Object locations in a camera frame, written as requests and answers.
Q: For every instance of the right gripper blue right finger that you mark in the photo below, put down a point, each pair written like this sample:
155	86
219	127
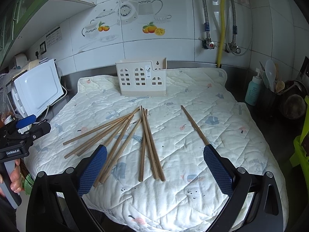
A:
220	173

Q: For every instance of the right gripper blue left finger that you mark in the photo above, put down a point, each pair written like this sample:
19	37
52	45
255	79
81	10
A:
89	168

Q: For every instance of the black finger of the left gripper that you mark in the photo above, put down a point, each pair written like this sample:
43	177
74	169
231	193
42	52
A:
39	130

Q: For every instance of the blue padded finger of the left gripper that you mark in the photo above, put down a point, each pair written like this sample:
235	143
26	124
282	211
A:
29	120

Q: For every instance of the wooden chopstick fan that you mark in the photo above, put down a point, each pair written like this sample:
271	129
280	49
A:
110	156
76	149
100	127
104	175
110	133

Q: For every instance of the wooden chopstick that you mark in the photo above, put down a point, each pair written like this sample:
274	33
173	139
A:
151	156
153	148
195	126
143	148

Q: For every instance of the person's left hand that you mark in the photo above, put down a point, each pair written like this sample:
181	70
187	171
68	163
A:
15	177

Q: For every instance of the white microwave oven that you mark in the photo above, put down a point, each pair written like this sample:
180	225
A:
32	91

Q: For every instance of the white quilted patterned mat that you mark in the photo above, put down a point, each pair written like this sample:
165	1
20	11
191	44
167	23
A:
189	199

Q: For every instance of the green plastic object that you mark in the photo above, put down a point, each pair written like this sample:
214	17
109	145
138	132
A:
300	156

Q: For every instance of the dark utensil pot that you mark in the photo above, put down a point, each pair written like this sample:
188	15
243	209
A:
287	105

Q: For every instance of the teal soap bottle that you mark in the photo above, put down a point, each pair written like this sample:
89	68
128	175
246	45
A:
254	88

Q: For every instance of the cream plastic utensil holder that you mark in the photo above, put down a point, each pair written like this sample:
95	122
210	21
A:
142	77

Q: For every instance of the white plastic rice spoon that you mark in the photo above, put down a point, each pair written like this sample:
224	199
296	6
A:
270	71

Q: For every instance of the green cabinet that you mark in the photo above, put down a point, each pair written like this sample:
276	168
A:
14	19

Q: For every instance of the yellow gas pipe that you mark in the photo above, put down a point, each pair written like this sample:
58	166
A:
222	36

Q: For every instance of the right water valve with hose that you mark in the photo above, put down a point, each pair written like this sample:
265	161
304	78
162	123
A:
232	47

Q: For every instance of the water valve with hose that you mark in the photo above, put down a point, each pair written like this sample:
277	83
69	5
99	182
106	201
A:
232	47
207	42

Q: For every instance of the left water valve with hose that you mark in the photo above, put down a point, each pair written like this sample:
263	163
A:
207	42

